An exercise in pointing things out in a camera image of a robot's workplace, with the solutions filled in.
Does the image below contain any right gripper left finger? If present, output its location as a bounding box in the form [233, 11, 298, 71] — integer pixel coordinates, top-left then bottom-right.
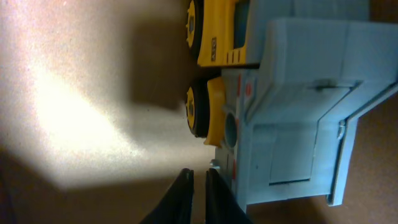
[139, 168, 194, 224]

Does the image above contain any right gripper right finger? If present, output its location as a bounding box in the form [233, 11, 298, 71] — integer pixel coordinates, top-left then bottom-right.
[205, 168, 252, 224]

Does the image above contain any yellow grey toy truck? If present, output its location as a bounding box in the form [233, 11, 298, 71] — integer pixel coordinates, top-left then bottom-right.
[185, 0, 397, 209]

